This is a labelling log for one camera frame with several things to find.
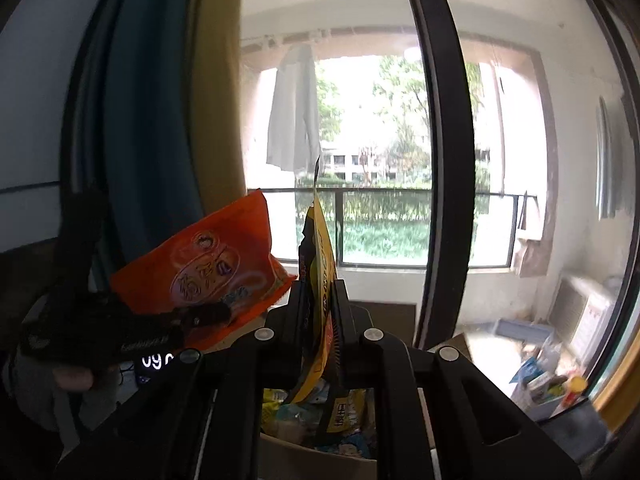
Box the blue white carton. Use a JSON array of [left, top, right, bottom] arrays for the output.
[[510, 357, 546, 396]]

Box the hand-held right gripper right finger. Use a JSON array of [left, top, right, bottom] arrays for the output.
[[327, 279, 583, 480]]

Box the mustard yellow curtain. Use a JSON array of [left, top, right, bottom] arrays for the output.
[[595, 355, 640, 433], [190, 0, 251, 211]]

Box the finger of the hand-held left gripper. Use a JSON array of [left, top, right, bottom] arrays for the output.
[[170, 301, 234, 335]]

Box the person's left hand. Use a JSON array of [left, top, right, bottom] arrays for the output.
[[6, 354, 123, 434]]

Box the blue white snack packet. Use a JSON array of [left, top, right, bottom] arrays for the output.
[[320, 432, 373, 461]]

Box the grey board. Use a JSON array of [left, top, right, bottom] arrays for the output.
[[595, 95, 623, 221]]

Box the dark door frame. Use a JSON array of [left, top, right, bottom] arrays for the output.
[[397, 0, 476, 351]]

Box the white hanging shirt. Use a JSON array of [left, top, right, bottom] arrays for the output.
[[265, 42, 323, 173]]

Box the white outdoor air conditioner unit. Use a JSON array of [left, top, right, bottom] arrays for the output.
[[550, 272, 623, 361]]

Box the yellow black snack packet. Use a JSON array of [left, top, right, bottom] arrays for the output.
[[287, 155, 346, 406]]

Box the brown cardboard sheet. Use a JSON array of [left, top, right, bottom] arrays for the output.
[[515, 237, 548, 278]]

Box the grey tray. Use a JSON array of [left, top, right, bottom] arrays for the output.
[[492, 317, 556, 346]]

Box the orange snack packet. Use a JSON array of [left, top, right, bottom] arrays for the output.
[[109, 189, 298, 353]]

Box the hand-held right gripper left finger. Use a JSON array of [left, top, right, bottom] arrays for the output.
[[55, 281, 314, 480]]

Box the black tablet clock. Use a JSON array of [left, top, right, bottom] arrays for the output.
[[134, 350, 176, 386]]

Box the black balcony railing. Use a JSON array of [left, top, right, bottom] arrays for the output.
[[260, 187, 538, 268]]

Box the teal curtain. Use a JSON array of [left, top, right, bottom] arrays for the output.
[[102, 0, 211, 291]]

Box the yellow lid jar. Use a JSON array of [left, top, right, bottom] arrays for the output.
[[562, 375, 591, 408]]

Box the brown cardboard box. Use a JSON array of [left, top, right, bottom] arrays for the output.
[[215, 300, 476, 480]]

